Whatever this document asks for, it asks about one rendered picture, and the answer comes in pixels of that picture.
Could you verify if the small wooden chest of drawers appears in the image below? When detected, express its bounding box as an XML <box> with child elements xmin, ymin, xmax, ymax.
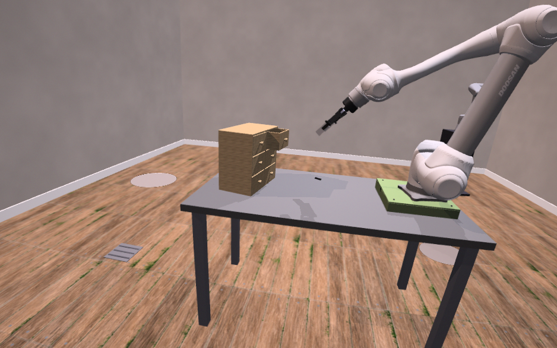
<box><xmin>219</xmin><ymin>123</ymin><xmax>278</xmax><ymax>197</ymax></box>

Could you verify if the brown wooden drawer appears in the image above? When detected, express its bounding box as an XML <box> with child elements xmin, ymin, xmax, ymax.
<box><xmin>252</xmin><ymin>151</ymin><xmax>265</xmax><ymax>175</ymax></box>
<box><xmin>264</xmin><ymin>162</ymin><xmax>276</xmax><ymax>184</ymax></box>
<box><xmin>253</xmin><ymin>132</ymin><xmax>267</xmax><ymax>155</ymax></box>
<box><xmin>265</xmin><ymin>149</ymin><xmax>276</xmax><ymax>167</ymax></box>
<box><xmin>252</xmin><ymin>169</ymin><xmax>265</xmax><ymax>194</ymax></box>
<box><xmin>266</xmin><ymin>128</ymin><xmax>289</xmax><ymax>151</ymax></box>

